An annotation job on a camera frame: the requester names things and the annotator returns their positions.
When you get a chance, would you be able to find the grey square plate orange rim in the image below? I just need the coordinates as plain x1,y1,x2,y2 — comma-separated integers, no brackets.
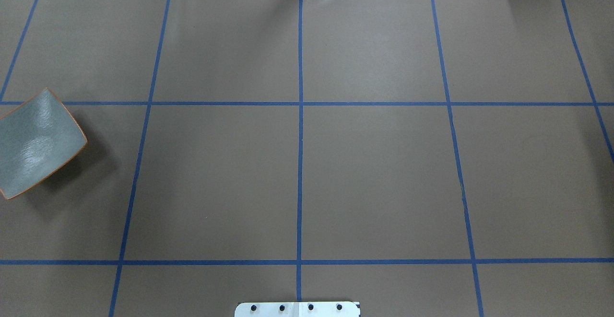
0,88,88,200

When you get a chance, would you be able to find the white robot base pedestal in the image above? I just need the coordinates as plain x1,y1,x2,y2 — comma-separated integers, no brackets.
234,301,361,317

